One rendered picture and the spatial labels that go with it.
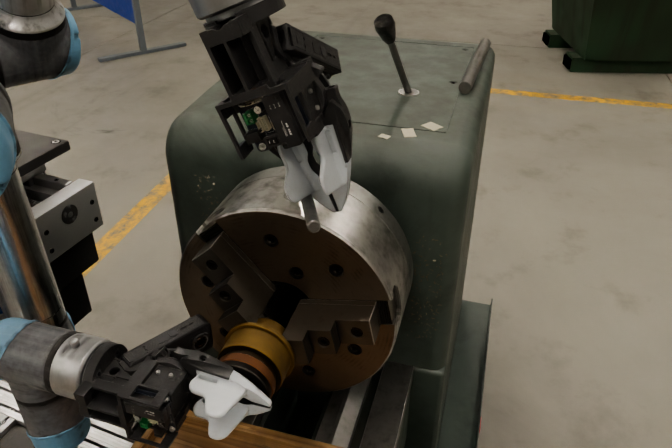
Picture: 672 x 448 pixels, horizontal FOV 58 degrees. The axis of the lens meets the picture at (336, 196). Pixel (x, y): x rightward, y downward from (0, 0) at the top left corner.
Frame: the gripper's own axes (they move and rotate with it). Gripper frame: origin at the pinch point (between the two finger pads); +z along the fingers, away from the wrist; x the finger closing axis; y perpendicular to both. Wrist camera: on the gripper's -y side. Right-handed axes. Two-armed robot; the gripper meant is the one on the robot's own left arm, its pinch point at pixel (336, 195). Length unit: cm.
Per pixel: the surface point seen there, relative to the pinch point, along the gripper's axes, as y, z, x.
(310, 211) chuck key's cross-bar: 6.5, -2.0, 0.3
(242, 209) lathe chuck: -8.8, 3.0, -17.2
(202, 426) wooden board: -1.1, 31.8, -35.6
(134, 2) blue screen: -408, -32, -306
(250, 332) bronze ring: 0.9, 14.6, -17.4
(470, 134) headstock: -34.9, 11.0, 7.4
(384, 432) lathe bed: -9.5, 44.2, -13.2
